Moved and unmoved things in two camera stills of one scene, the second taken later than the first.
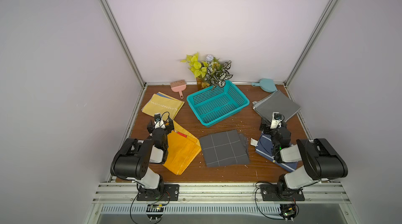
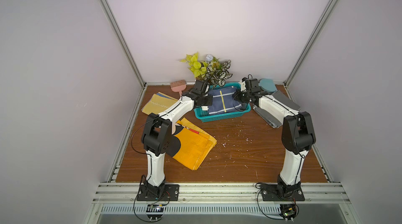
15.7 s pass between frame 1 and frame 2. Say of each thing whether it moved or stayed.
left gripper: moved
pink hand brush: stayed
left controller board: stayed
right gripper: moved
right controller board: stayed
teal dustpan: stayed
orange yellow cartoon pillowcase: moved
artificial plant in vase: stayed
